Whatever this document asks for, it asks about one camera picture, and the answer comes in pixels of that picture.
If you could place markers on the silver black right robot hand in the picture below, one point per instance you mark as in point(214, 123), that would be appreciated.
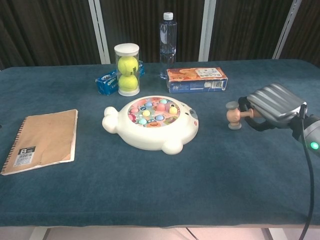
point(277, 102)

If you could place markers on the pink grey toy hammer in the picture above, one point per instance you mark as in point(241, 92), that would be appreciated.
point(233, 115)

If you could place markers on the white whack-a-mole toy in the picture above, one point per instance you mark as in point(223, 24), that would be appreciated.
point(150, 135)

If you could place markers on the orange blue cookie box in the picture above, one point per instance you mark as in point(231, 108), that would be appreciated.
point(197, 80)

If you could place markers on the clear water bottle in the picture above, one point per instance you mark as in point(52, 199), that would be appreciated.
point(168, 42)

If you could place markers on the blue table cloth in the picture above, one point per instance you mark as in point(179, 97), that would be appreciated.
point(160, 180)

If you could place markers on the yellow tennis ball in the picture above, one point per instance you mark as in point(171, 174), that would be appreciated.
point(128, 65)
point(128, 83)

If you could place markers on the clear tennis ball tube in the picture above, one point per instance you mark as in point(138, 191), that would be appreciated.
point(126, 50)

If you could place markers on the blue Oreo box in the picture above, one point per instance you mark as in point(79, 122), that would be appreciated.
point(106, 83)

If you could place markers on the brown spiral notebook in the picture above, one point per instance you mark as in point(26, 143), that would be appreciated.
point(45, 140)

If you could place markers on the white frame post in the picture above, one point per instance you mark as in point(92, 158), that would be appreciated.
point(100, 30)
point(208, 30)
point(287, 27)

